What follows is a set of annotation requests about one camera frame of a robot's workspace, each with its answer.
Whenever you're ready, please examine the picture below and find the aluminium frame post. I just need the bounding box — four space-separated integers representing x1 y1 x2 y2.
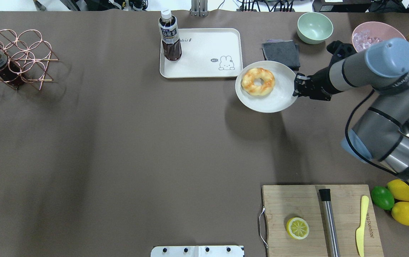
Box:
190 0 209 17

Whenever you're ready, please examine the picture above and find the copper wire bottle rack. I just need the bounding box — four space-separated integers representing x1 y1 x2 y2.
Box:
0 29 59 91

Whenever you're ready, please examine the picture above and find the tea bottle on tray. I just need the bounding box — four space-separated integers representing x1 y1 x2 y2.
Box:
158 9 182 61

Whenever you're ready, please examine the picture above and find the mint green bowl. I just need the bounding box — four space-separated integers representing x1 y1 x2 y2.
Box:
297 12 334 45

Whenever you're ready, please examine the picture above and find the half lemon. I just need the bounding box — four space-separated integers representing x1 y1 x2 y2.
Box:
286 217 309 240

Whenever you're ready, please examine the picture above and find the yellow lemon upper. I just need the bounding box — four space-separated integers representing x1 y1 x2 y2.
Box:
386 179 409 202

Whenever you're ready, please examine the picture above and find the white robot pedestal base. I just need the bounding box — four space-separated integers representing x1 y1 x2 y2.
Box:
150 245 245 257

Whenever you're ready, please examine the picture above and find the pink bowl with ice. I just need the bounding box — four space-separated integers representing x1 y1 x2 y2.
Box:
351 21 405 52

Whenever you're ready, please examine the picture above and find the green lime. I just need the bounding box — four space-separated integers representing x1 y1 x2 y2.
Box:
370 186 394 210

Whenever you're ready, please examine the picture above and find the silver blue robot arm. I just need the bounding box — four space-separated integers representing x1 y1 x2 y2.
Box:
293 37 409 182

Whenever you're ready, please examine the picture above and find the grey folded cloth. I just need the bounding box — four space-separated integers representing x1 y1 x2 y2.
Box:
262 40 301 71

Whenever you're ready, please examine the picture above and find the bamboo cutting board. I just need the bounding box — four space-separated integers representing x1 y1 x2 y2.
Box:
262 185 370 257

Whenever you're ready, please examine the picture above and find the yellow lemon lower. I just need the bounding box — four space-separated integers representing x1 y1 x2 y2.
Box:
391 201 409 226

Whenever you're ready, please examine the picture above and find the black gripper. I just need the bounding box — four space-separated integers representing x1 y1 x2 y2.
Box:
293 40 357 101

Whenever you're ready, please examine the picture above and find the steel cylinder muddler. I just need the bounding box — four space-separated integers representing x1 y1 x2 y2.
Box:
318 188 340 257

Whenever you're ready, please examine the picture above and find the cream rabbit tray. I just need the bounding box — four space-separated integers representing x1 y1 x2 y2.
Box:
160 28 243 79

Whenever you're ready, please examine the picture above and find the yellow plastic knife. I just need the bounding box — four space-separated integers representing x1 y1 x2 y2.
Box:
355 195 369 257

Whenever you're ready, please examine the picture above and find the white round plate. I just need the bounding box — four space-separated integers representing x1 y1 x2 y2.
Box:
235 60 297 113

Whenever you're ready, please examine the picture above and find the yellow lemon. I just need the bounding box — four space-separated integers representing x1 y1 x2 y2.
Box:
391 201 409 226
386 179 409 202

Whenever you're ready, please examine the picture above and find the glazed donut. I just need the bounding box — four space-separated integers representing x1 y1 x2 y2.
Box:
241 68 276 96

